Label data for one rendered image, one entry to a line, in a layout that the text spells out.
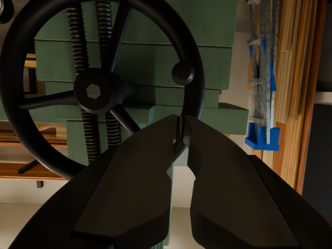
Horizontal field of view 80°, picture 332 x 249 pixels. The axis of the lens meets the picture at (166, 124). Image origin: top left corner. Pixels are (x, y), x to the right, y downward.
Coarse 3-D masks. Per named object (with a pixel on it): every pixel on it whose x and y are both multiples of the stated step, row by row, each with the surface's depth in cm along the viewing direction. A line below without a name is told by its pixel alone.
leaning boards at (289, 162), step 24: (288, 0) 148; (312, 0) 143; (288, 24) 147; (312, 24) 146; (288, 48) 149; (312, 48) 151; (288, 72) 155; (312, 72) 151; (288, 96) 157; (312, 96) 151; (288, 120) 160; (288, 144) 176; (288, 168) 176
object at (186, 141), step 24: (192, 120) 11; (192, 144) 9; (216, 144) 9; (192, 168) 10; (216, 168) 8; (240, 168) 8; (216, 192) 7; (240, 192) 7; (264, 192) 7; (192, 216) 7; (216, 216) 6; (240, 216) 6; (264, 216) 6; (216, 240) 6; (240, 240) 6; (264, 240) 5; (288, 240) 6
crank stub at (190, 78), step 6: (174, 66) 21; (180, 66) 20; (186, 66) 20; (192, 66) 21; (174, 72) 21; (180, 72) 20; (186, 72) 20; (192, 72) 21; (174, 78) 21; (180, 78) 20; (186, 78) 20; (192, 78) 21; (180, 84) 21; (186, 84) 22
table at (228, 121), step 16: (32, 96) 51; (0, 112) 48; (32, 112) 48; (48, 112) 47; (64, 112) 37; (80, 112) 37; (128, 112) 36; (144, 112) 36; (160, 112) 46; (176, 112) 46; (208, 112) 45; (224, 112) 45; (240, 112) 45; (224, 128) 46; (240, 128) 45
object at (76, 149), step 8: (72, 120) 38; (72, 128) 38; (80, 128) 38; (104, 128) 37; (120, 128) 37; (72, 136) 38; (80, 136) 38; (104, 136) 38; (120, 136) 37; (128, 136) 37; (72, 144) 38; (80, 144) 38; (104, 144) 38; (72, 152) 39; (80, 152) 38; (80, 160) 39
